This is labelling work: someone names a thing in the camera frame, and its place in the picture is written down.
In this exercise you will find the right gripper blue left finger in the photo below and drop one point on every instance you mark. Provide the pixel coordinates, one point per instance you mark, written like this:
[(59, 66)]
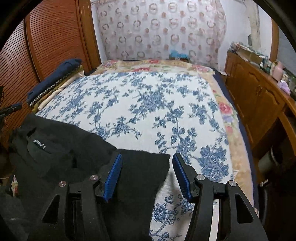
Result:
[(74, 211)]

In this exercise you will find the cream folded cloth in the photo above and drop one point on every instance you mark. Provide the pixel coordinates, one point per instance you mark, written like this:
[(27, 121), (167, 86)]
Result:
[(60, 87)]

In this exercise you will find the navy blue folded garment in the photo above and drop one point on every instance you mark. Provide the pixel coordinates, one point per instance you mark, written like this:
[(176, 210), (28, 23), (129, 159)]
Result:
[(63, 72)]

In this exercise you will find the grey window roller blind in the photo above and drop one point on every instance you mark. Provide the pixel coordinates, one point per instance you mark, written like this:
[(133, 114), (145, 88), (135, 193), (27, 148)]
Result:
[(286, 53)]

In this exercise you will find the pink ring patterned curtain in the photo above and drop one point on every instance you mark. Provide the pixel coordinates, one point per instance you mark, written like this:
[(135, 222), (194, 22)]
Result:
[(141, 30)]

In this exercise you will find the cardboard box on sideboard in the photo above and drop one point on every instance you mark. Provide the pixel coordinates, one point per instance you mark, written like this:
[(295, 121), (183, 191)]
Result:
[(247, 53)]

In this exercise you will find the small grey desk fan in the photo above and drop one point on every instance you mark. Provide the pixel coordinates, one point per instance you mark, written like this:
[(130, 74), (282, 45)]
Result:
[(249, 40)]

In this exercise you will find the pink thermos bottle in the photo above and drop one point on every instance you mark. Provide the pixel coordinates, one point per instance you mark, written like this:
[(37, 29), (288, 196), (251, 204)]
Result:
[(278, 71)]

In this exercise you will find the blue floral white bedspread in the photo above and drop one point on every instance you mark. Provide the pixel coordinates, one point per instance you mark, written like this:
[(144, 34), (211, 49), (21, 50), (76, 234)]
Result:
[(157, 112)]

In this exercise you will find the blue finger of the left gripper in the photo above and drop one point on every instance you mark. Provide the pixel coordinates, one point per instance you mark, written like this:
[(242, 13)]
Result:
[(10, 109)]

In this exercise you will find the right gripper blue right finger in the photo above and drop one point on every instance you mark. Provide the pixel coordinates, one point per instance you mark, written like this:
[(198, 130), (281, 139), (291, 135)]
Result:
[(237, 218)]

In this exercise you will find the dark medallion patterned cloth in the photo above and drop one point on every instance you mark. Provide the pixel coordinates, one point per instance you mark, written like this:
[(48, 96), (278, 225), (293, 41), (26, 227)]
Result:
[(48, 85)]

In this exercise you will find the brown louvered wardrobe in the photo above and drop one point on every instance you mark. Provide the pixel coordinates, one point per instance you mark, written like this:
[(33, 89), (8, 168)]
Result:
[(51, 33)]

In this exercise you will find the beige tied side curtain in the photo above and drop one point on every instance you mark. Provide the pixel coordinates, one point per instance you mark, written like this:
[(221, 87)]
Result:
[(254, 20)]

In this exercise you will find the cardboard box with blue items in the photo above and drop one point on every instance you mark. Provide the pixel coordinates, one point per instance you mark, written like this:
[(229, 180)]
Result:
[(175, 55)]

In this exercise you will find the black printed t-shirt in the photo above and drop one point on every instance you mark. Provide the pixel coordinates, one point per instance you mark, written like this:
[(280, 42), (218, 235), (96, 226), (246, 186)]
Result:
[(44, 152)]

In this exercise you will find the lilac cloth bundle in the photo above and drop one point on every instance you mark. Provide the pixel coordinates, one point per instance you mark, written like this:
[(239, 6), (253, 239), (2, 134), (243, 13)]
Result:
[(284, 86)]

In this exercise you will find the wooden sideboard cabinet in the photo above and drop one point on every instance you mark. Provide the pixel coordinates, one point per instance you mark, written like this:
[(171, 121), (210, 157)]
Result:
[(267, 113)]

